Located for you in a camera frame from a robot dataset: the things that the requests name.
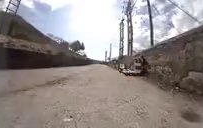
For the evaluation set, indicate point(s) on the rough stone wall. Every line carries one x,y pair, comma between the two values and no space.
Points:
182,56

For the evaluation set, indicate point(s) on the pile of rubbish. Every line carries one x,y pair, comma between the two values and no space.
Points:
130,71

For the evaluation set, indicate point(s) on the lattice tower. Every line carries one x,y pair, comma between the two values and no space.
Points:
13,6

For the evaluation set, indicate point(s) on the row of utility poles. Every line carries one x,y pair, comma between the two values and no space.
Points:
129,33

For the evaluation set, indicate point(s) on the grey worn asphalt road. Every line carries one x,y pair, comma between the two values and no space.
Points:
89,90

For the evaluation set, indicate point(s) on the distant dark trees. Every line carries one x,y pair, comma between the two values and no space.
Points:
77,46

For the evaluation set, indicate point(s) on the bare earth bank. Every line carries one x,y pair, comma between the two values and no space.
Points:
22,36

